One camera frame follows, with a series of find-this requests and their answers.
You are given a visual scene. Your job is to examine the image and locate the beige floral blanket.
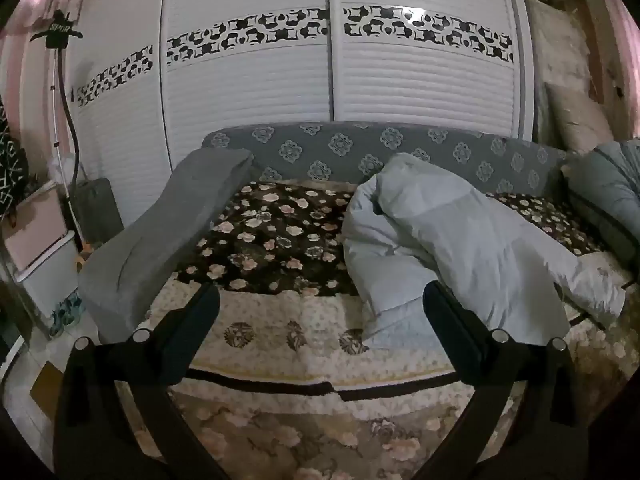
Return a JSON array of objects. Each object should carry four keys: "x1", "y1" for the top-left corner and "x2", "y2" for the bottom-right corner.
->
[{"x1": 112, "y1": 250, "x2": 640, "y2": 480}]

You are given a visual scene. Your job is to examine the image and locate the grey-green bundled quilt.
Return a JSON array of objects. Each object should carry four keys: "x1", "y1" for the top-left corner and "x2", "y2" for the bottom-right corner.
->
[{"x1": 562, "y1": 139, "x2": 640, "y2": 275}]

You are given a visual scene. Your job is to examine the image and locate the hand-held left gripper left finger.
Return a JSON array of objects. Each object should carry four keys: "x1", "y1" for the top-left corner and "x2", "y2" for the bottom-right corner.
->
[{"x1": 52, "y1": 282, "x2": 232, "y2": 480}]

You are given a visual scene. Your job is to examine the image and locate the grey bag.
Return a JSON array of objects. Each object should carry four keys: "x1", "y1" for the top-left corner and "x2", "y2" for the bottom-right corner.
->
[{"x1": 70, "y1": 177, "x2": 125, "y2": 252}]

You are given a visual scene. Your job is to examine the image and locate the brown cardboard piece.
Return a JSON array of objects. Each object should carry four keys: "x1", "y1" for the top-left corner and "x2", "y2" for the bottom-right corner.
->
[{"x1": 30, "y1": 362, "x2": 64, "y2": 419}]

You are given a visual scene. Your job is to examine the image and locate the beige pillows on shelf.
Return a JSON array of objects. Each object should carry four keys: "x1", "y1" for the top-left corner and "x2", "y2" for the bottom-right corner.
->
[{"x1": 524, "y1": 0, "x2": 592, "y2": 146}]

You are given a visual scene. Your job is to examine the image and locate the grey patterned sofa backrest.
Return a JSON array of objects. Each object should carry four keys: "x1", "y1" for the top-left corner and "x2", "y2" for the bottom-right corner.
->
[{"x1": 201, "y1": 122, "x2": 571, "y2": 197}]

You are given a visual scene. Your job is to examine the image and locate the light blue padded jacket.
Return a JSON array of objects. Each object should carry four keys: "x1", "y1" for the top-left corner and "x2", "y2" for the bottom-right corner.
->
[{"x1": 342, "y1": 152, "x2": 628, "y2": 351}]

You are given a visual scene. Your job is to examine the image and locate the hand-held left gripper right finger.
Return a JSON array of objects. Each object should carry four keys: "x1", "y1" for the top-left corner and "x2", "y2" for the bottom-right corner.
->
[{"x1": 422, "y1": 280, "x2": 594, "y2": 480}]

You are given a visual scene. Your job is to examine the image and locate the pair of light shoes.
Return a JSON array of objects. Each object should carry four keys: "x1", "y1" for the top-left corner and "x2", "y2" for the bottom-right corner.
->
[{"x1": 47, "y1": 294, "x2": 86, "y2": 338}]

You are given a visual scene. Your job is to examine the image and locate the white louvered wardrobe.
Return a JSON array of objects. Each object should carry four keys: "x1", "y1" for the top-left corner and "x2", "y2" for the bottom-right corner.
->
[{"x1": 65, "y1": 0, "x2": 537, "y2": 221}]

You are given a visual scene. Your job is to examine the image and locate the dark floral blanket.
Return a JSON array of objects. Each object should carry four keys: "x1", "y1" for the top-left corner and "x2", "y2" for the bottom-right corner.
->
[{"x1": 172, "y1": 180, "x2": 608, "y2": 300}]

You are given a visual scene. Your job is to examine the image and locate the grey sofa armrest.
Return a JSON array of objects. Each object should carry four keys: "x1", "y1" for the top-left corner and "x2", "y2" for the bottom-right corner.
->
[{"x1": 77, "y1": 149, "x2": 256, "y2": 347}]

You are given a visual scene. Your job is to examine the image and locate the beige pillow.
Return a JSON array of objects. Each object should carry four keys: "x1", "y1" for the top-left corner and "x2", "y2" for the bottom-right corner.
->
[{"x1": 545, "y1": 82, "x2": 617, "y2": 154}]

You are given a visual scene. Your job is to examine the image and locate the black white patterned cloth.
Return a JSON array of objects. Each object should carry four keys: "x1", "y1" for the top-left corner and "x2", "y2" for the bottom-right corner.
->
[{"x1": 0, "y1": 105, "x2": 32, "y2": 217}]

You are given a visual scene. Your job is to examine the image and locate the pink storage box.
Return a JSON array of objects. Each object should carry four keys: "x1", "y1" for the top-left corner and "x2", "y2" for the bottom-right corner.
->
[{"x1": 2, "y1": 185, "x2": 69, "y2": 272}]

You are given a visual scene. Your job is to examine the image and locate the white storage drawer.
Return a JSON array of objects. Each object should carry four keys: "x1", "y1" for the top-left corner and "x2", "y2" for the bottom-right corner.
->
[{"x1": 15, "y1": 245, "x2": 81, "y2": 319}]

